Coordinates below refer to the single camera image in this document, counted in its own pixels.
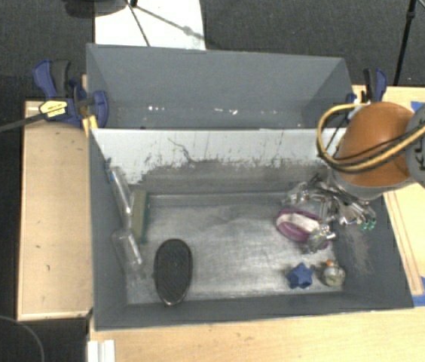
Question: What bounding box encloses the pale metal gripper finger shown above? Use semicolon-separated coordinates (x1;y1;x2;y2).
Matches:
304;222;337;255
281;181;325;207

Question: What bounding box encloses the small clear orange-capped bottle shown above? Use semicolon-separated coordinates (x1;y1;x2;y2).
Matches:
316;259;347;287

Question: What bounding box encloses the blue star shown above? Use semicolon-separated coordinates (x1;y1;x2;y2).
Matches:
285;262;314;290

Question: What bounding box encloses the grey metal bin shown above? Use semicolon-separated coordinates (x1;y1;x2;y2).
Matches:
85;42;415;331

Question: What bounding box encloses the black oval case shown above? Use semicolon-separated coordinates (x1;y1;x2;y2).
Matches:
152;238;194;307

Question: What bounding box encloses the dark green flat block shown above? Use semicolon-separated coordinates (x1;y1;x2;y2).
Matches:
130;189;150;245

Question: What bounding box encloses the clear plastic bottle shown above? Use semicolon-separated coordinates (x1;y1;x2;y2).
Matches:
105;164;135;227

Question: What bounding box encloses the pale wood board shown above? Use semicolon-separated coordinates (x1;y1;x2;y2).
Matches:
16;100;95;322

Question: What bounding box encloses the purple and white ring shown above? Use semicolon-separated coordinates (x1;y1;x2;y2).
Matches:
274;207;321;244

